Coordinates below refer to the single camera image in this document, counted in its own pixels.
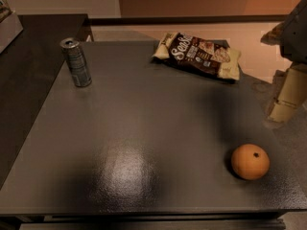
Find brown sea salt chip bag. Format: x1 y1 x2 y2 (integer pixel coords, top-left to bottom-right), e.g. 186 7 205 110
153 33 241 81

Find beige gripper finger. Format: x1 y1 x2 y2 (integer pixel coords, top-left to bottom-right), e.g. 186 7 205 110
260 22 284 45

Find box at left edge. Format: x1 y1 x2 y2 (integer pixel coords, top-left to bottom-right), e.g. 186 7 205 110
0 0 23 54

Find silver redbull can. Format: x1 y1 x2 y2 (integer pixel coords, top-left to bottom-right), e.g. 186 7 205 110
59 37 92 87

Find beige taped gripper finger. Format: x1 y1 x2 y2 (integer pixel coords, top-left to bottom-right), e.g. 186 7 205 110
267 62 307 123

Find orange fruit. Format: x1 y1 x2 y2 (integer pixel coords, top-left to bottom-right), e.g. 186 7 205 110
231 144 271 180

